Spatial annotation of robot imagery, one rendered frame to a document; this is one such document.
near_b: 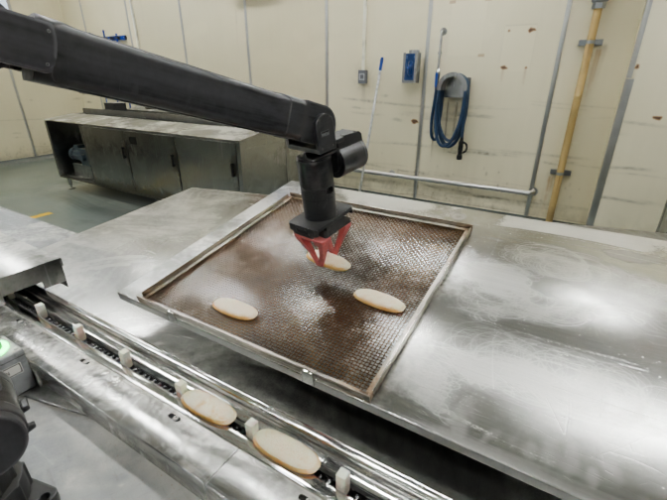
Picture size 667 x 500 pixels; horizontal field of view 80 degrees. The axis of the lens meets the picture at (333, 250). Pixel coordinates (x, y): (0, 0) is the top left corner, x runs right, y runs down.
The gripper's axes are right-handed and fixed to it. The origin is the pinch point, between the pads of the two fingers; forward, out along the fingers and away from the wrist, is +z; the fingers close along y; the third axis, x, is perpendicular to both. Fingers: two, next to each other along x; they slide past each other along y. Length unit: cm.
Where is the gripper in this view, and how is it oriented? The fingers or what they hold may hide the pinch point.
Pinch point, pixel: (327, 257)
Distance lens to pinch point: 74.3
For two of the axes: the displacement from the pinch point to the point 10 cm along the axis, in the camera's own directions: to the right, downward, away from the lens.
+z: 1.0, 8.3, 5.4
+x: -7.8, -2.8, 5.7
